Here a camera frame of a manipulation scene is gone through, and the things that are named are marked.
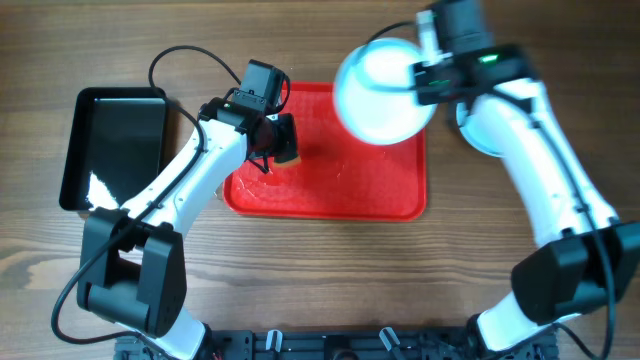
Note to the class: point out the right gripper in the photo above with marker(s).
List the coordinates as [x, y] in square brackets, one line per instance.
[424, 94]

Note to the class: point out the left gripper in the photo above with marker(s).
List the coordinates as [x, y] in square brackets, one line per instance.
[287, 142]

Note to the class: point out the white plate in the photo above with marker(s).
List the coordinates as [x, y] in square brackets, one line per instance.
[365, 108]
[475, 135]

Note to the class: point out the green orange sponge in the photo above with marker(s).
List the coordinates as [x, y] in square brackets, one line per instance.
[286, 161]

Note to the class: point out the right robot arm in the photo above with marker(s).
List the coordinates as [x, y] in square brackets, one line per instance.
[585, 256]

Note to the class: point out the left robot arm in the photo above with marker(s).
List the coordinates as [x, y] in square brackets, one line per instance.
[132, 268]

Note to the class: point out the red plastic tray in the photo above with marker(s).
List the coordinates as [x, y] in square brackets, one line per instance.
[337, 176]

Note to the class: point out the black rectangular water tray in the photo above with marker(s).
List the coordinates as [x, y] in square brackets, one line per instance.
[115, 148]

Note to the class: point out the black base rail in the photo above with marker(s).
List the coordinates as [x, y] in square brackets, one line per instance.
[434, 343]

